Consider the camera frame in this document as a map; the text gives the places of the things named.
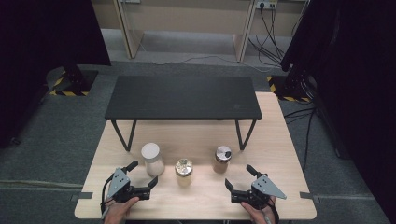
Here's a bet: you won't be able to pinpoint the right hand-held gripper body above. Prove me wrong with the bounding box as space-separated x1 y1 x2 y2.
230 174 288 210

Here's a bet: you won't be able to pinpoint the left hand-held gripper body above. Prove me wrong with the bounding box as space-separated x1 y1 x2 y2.
106 167 152 204

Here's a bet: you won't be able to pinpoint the white-lid jar of white powder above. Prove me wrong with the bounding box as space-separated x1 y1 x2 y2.
140 142 166 177

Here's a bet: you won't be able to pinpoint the silver-lid jar of brown spice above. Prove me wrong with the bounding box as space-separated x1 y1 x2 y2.
212 145 233 175

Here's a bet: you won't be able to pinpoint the gold-lid jar of yellow powder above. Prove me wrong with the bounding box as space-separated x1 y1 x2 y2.
174 158 194 188

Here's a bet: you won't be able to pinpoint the black raised shelf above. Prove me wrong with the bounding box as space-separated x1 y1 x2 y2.
104 75 263 153

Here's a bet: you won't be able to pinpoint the person's right hand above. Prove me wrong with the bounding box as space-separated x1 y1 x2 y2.
240 195 278 224

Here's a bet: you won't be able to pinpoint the person's left hand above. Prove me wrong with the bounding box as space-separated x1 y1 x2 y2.
103 196 140 224

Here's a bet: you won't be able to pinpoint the grey tape strip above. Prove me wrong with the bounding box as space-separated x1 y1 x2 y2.
70 191 94 203
299 191 321 204

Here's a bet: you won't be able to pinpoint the black stand base striped tape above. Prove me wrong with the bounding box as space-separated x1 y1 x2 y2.
266 69 316 104
46 63 99 97

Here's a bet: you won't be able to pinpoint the dark curtain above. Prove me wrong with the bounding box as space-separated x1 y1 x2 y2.
0 0 112 149
279 0 396 224

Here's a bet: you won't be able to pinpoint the beige wooden desk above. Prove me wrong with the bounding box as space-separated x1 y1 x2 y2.
111 0 262 63

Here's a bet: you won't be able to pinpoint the left hand-held gripper cable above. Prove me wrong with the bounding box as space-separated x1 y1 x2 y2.
99 174 115 220

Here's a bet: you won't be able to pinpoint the hand-held gripper cable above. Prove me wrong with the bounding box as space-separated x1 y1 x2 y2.
266 196 280 224
99 174 115 220

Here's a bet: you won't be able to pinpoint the right hand-held gripper cable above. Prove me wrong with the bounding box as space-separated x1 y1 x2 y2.
266 196 280 224

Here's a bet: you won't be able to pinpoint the black floor cables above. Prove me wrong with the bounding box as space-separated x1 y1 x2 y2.
283 105 318 173

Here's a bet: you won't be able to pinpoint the thin white floor cable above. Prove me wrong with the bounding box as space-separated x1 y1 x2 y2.
139 43 276 75

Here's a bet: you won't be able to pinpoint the black cables under desk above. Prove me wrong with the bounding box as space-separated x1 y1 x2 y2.
247 6 286 68

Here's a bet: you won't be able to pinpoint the white wall socket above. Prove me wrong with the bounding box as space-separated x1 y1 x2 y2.
255 0 278 10

